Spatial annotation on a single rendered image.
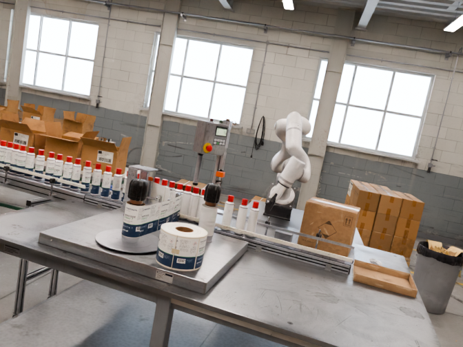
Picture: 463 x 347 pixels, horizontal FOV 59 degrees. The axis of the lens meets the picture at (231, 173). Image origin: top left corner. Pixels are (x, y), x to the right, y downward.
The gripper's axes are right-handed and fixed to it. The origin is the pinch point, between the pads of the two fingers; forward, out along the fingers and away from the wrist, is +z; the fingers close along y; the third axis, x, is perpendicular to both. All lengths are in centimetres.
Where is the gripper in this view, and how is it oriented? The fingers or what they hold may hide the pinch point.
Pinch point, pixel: (269, 206)
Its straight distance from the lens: 233.3
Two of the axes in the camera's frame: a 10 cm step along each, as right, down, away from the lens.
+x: 8.2, 5.4, -2.0
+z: -5.0, 8.4, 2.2
